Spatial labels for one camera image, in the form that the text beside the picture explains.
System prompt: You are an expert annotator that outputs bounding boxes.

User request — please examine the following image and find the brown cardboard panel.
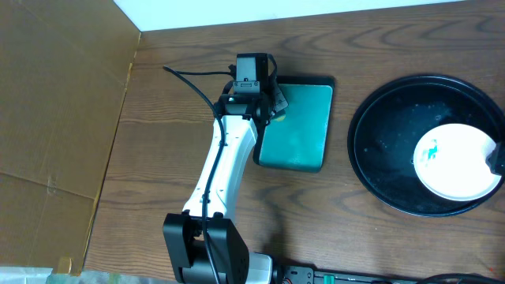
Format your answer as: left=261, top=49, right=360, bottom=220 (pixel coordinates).
left=1, top=0, right=140, bottom=275

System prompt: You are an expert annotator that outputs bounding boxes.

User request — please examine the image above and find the green yellow sponge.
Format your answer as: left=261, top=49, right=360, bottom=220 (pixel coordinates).
left=271, top=110, right=286, bottom=121

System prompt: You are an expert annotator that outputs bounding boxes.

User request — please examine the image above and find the round black serving tray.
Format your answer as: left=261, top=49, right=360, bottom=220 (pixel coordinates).
left=347, top=74, right=504, bottom=217

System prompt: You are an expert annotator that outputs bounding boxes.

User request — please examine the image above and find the white pink plate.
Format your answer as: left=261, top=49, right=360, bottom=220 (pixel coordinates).
left=413, top=124, right=504, bottom=202

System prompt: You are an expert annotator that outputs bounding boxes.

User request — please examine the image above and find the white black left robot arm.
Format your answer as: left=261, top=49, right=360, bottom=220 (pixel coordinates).
left=163, top=81, right=285, bottom=284

